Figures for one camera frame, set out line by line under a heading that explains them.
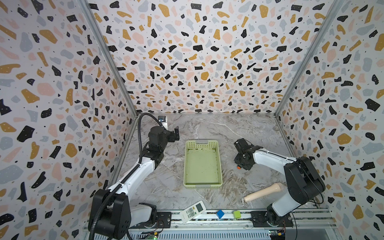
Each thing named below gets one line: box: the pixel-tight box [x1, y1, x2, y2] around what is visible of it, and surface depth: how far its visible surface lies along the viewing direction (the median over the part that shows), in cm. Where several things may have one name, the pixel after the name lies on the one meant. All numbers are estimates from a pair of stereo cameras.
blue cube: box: [216, 209, 225, 219], surface depth 76 cm
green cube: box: [233, 210, 242, 219], surface depth 77 cm
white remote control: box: [179, 200, 207, 224], surface depth 78 cm
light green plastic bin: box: [183, 139, 223, 188], surface depth 96 cm
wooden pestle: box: [243, 182, 284, 202], surface depth 83 cm
